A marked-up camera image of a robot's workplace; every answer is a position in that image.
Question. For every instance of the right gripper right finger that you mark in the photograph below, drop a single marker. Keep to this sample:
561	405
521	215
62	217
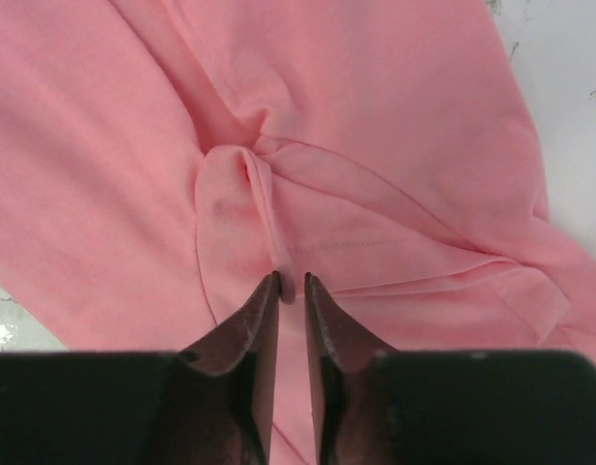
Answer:
374	404

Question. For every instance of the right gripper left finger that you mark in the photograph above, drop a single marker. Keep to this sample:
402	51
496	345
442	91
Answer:
210	403

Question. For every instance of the pink t shirt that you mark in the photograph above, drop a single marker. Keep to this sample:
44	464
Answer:
159	158

